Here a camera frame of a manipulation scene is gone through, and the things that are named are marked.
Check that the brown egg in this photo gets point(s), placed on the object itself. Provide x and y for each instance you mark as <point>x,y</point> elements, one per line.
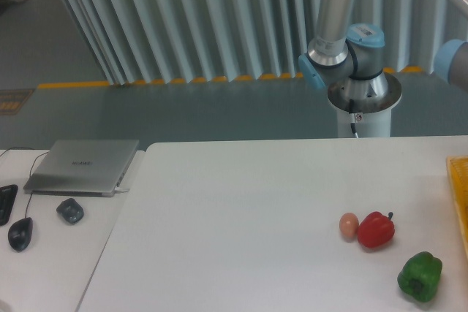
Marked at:
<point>348,226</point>

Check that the small black case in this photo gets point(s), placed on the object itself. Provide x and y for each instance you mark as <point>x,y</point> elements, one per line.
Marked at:
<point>71,211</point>

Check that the white folding partition screen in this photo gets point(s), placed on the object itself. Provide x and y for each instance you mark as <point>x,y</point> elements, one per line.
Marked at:
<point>171,40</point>

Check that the white usb plug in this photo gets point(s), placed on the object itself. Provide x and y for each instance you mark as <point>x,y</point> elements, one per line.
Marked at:
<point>119,190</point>

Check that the black computer mouse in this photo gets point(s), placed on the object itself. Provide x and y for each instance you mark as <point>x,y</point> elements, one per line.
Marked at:
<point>20,234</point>

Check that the closed silver laptop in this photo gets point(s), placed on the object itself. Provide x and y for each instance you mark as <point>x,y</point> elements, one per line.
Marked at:
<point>82,167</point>

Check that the red bell pepper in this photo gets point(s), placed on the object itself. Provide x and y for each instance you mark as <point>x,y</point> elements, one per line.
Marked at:
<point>376,230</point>

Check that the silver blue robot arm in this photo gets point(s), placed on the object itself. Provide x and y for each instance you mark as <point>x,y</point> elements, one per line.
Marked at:
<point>332,54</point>

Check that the green bell pepper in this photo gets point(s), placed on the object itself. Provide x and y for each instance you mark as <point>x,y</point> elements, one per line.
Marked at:
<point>420,276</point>

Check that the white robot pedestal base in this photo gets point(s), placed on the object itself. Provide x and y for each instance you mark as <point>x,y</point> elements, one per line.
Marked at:
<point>364,107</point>

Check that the black keyboard edge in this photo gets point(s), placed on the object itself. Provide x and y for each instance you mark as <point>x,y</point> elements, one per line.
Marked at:
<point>7,198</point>

